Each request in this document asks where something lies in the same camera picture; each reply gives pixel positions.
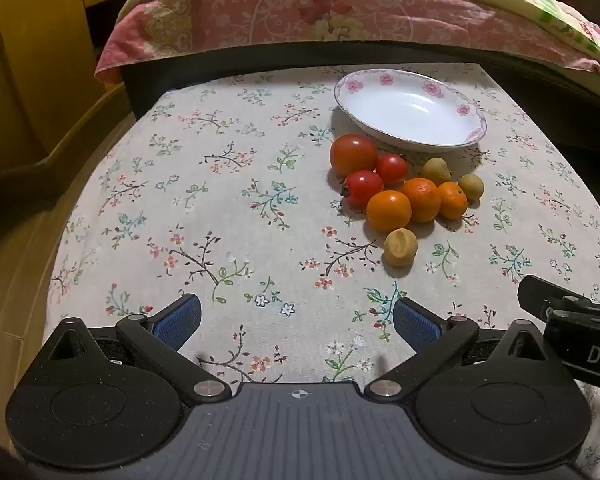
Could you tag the yellow-green floral quilt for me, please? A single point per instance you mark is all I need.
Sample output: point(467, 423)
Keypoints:
point(555, 5)

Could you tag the brown longan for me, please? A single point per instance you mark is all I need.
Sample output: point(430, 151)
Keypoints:
point(471, 186)
point(436, 170)
point(400, 247)

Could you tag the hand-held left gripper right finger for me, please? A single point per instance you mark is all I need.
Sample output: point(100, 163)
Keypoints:
point(415, 323)

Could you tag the white plate with pink flowers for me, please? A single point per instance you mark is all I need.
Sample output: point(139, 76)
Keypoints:
point(405, 110)

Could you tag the black bed frame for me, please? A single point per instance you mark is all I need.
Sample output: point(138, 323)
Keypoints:
point(180, 75)

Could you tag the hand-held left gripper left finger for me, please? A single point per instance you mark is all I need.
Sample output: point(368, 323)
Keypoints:
point(180, 321)

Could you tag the pink floral bedsheet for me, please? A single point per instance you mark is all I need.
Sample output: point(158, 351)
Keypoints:
point(280, 5)

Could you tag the smooth round orange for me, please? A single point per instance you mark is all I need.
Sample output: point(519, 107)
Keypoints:
point(389, 211)

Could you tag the large red tomato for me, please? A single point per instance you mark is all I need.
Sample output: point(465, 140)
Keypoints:
point(352, 154)

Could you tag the dimpled mandarin orange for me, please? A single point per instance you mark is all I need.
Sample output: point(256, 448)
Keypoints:
point(422, 197)
point(453, 201)

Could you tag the yellow wooden cabinet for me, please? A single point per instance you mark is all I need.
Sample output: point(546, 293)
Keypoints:
point(30, 60)

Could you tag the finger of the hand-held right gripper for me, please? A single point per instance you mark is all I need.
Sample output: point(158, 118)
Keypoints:
point(535, 292)

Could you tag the small red tomato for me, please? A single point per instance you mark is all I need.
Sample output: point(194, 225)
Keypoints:
point(362, 187)
point(391, 168)

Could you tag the floral tablecloth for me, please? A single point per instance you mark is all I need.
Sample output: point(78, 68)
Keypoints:
point(205, 210)

